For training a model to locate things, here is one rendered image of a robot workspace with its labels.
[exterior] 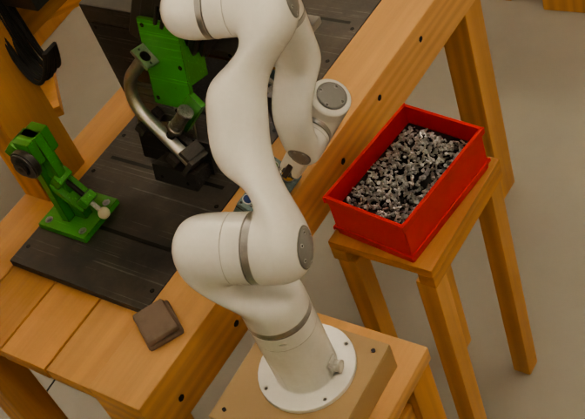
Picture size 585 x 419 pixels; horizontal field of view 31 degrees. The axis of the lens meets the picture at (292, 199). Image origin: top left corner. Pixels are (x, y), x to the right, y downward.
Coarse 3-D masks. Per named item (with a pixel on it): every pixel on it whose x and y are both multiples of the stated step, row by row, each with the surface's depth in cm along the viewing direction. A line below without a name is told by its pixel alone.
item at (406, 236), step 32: (384, 128) 238; (416, 128) 242; (448, 128) 237; (480, 128) 230; (384, 160) 238; (416, 160) 233; (448, 160) 231; (480, 160) 234; (352, 192) 234; (384, 192) 230; (416, 192) 229; (448, 192) 228; (352, 224) 231; (384, 224) 221; (416, 224) 221; (416, 256) 226
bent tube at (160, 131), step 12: (144, 48) 234; (144, 60) 232; (156, 60) 234; (132, 72) 236; (132, 84) 240; (132, 96) 242; (132, 108) 243; (144, 108) 243; (144, 120) 243; (156, 120) 243; (156, 132) 243; (168, 144) 242; (180, 144) 243
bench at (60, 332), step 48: (480, 0) 291; (480, 48) 298; (480, 96) 306; (96, 144) 270; (0, 240) 255; (0, 288) 244; (48, 288) 239; (0, 336) 233; (48, 336) 229; (96, 336) 226; (0, 384) 259
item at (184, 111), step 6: (180, 108) 235; (186, 108) 235; (180, 114) 234; (186, 114) 235; (192, 114) 235; (174, 120) 237; (180, 120) 235; (186, 120) 236; (168, 126) 239; (174, 126) 238; (180, 126) 237; (174, 132) 239; (180, 132) 239
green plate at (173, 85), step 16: (144, 32) 233; (160, 32) 229; (160, 48) 232; (176, 48) 229; (160, 64) 235; (176, 64) 232; (192, 64) 235; (160, 80) 238; (176, 80) 235; (192, 80) 236; (160, 96) 241; (176, 96) 237
